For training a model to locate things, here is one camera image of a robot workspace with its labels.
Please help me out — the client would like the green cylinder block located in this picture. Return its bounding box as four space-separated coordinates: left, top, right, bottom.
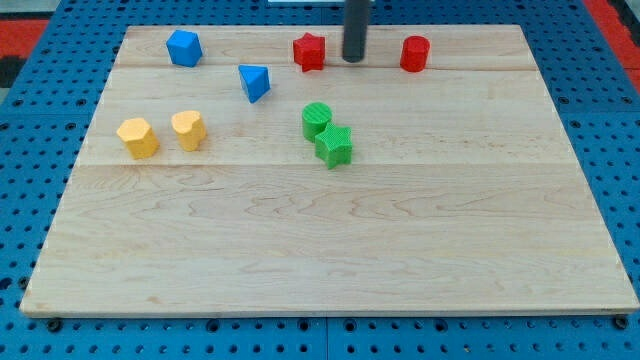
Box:
301 102 333 143

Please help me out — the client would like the yellow heart block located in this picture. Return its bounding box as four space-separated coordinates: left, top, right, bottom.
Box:
171 110 207 152

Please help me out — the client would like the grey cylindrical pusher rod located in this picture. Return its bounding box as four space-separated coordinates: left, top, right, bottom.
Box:
342 0 371 63

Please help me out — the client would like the red star block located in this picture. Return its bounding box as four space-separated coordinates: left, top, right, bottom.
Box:
293 33 326 72

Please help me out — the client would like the blue triangle block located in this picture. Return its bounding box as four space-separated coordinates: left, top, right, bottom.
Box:
238 64 271 103

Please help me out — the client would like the yellow hexagon block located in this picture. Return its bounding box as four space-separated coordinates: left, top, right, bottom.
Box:
116 117 160 159

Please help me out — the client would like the blue cube block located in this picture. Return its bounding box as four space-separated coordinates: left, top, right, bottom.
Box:
166 30 202 67

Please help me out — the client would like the green star block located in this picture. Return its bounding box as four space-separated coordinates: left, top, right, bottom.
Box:
315 122 353 169

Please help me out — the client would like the red cylinder block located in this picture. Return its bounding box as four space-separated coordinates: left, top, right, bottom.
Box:
400 35 431 72

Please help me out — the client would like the light wooden board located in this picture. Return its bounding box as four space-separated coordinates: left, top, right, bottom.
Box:
20 25 639 318

